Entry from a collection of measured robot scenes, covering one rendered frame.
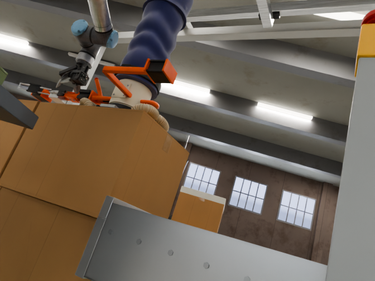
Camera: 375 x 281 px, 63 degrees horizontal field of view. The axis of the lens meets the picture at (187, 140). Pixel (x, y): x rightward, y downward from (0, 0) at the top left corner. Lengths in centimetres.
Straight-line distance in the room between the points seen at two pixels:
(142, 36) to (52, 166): 71
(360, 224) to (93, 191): 83
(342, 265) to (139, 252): 46
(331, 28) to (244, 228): 807
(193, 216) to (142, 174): 158
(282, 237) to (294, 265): 1036
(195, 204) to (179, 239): 196
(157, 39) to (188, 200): 158
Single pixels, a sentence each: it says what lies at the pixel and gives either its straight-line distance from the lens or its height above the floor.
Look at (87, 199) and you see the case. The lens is 110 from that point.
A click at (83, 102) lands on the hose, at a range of 146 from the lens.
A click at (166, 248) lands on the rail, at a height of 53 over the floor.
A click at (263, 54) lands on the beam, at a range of 514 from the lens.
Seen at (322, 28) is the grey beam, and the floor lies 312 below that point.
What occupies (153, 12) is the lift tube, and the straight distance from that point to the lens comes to 162.
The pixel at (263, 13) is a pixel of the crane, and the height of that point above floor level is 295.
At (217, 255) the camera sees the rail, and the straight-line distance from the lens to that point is 70.
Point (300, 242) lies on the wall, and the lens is 1118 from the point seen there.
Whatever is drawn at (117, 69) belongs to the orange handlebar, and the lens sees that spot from 121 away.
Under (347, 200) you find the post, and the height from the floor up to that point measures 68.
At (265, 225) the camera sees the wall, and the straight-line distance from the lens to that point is 1092.
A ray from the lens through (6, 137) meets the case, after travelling 158.
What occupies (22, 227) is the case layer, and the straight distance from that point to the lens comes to 130.
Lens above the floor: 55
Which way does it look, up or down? 18 degrees up
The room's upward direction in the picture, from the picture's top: 18 degrees clockwise
